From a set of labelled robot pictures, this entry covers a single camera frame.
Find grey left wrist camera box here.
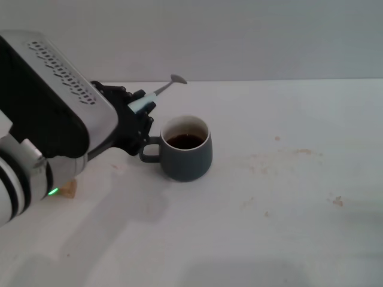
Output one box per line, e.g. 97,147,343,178
0,29,121,160

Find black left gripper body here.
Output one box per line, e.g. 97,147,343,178
90,80,145,157

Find metal spoon with blue handle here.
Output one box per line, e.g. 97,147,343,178
127,74,188,115

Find dark grey ceramic mug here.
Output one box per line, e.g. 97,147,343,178
138,115,214,182

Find light wooden block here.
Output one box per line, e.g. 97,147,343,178
60,178,77,199

